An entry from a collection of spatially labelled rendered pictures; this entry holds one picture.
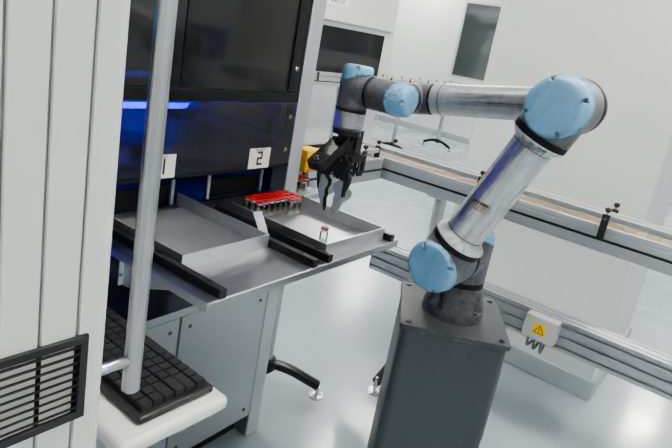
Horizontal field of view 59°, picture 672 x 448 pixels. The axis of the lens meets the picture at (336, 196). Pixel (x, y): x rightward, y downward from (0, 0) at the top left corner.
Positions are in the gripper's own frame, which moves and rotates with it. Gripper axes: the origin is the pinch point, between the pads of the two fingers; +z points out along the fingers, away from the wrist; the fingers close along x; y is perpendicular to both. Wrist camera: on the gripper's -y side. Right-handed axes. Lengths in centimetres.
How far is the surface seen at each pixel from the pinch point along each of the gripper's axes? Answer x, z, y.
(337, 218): 9.8, 9.3, 19.9
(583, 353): -52, 51, 99
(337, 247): -5.8, 8.5, -1.0
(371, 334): 45, 98, 122
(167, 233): 23.3, 10.3, -29.5
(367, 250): -8.3, 10.4, 9.4
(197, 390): -21, 17, -57
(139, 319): -23, -1, -71
